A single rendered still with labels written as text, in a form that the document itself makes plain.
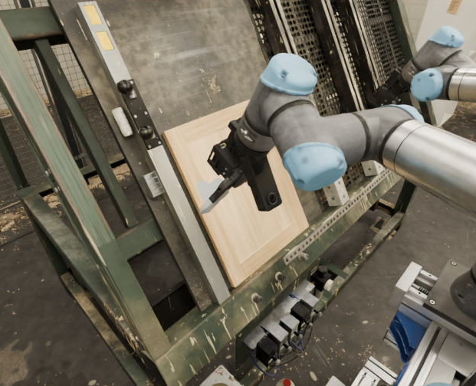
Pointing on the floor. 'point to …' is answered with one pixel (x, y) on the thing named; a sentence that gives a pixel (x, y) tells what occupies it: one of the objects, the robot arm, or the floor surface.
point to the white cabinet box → (440, 10)
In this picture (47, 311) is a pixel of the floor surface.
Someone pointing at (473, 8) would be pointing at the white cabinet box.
